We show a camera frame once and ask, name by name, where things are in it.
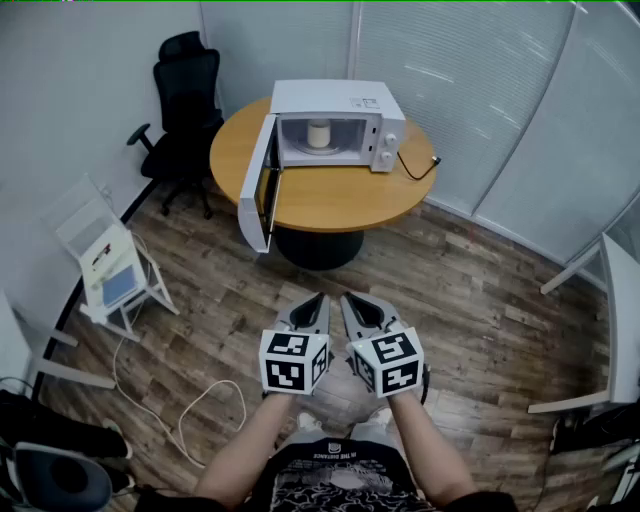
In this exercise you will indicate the person's right shoe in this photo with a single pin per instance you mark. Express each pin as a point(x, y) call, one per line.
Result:
point(381, 417)

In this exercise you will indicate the person's shoe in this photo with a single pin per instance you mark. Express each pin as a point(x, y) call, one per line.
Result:
point(309, 422)
point(381, 417)

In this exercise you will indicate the person's left shoe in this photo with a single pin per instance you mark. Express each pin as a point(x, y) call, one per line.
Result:
point(309, 422)

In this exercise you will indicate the person's left forearm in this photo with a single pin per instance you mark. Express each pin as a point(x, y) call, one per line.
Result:
point(250, 440)

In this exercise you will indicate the white venetian blinds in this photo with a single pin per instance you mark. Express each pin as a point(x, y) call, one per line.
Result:
point(475, 90)

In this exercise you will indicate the blue pad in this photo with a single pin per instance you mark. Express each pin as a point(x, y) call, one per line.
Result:
point(120, 286)

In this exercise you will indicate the person's right forearm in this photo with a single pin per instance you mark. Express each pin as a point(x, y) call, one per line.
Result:
point(430, 445)

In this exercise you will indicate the grey and black chair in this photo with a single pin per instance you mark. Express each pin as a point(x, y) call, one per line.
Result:
point(55, 485)

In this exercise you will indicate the beige flat box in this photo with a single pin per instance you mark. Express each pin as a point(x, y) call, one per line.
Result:
point(115, 250)

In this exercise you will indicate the white microwave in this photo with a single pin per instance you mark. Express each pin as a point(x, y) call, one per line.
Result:
point(325, 97)

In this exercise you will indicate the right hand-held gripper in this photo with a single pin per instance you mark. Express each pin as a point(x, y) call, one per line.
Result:
point(395, 360)

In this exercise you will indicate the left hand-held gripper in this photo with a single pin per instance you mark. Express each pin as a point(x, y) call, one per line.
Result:
point(292, 365)

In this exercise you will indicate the round wooden table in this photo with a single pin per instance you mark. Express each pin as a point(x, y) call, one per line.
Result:
point(325, 200)

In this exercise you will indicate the white desk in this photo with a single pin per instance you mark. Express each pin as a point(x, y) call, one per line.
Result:
point(15, 345)
point(622, 325)

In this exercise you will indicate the white folding chair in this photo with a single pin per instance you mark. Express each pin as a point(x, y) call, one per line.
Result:
point(80, 220)

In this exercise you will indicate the black office chair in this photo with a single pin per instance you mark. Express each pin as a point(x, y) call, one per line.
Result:
point(185, 100)

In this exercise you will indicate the white cup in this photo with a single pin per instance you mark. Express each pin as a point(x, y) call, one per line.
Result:
point(319, 134)

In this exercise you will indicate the person's black printed shirt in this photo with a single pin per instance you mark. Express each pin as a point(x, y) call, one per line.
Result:
point(330, 480)

